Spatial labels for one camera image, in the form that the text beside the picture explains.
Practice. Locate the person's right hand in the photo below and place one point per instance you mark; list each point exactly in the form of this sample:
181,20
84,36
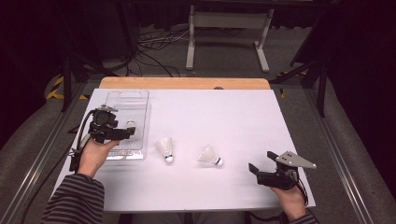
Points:
292,200

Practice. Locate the white feather shuttlecock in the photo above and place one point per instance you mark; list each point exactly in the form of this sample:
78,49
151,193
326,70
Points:
165,146
131,123
209,154

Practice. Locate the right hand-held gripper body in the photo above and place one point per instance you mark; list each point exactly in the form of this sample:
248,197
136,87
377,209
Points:
283,179

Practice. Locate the clear plastic tray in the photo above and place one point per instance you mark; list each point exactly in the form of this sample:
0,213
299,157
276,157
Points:
137,105

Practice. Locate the aluminium floor rail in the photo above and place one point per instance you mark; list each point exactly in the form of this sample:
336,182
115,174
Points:
37,161
339,161

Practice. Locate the person's left hand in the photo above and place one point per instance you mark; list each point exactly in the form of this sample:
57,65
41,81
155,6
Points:
93,158

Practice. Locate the white metal stand frame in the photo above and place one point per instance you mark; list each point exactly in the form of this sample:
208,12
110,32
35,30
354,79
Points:
229,20

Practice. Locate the black tripod stand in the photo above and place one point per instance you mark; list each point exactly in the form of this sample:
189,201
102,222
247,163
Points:
67,77
322,84

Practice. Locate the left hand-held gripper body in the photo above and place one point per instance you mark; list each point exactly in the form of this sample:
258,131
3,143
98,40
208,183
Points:
102,124

